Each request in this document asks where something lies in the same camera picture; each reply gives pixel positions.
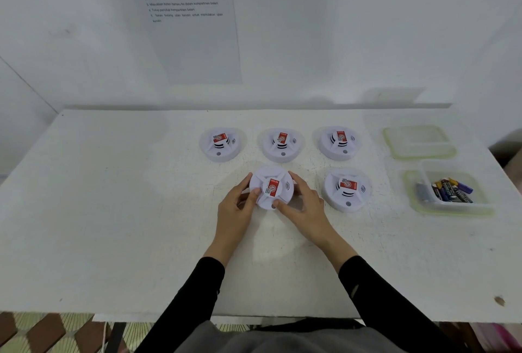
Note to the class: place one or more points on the person's left hand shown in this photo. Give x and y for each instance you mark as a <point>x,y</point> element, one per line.
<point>232,222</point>

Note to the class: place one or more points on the person's right hand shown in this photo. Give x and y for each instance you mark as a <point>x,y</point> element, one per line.
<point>312,218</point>

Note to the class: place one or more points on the white round smoke detector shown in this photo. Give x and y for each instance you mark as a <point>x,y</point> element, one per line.
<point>328,152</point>
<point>271,153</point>
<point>334,202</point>
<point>210,153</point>
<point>265,173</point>

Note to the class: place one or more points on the heap of dark batteries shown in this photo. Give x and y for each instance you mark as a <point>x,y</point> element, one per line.
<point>450,193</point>

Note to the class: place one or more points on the person's right forearm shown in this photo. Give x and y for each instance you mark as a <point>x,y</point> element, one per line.
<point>391,312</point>

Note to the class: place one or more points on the person's left forearm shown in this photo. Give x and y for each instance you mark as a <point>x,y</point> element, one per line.
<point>183,308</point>

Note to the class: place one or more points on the person's grey shirt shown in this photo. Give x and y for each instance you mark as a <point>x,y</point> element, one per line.
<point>285,342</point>

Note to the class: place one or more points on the clear plastic container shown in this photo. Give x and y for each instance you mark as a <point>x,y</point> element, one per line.
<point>477,208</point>
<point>420,142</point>

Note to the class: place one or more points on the black table leg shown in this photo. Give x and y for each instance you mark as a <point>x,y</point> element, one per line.
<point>116,338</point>

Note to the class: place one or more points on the white paper with text lines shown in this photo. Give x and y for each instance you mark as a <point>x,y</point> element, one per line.
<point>195,55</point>

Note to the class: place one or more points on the patterned mat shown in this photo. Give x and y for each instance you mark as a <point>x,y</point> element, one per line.
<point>49,332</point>

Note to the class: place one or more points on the pink dotted bedsheet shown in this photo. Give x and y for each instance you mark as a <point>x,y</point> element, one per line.
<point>497,336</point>

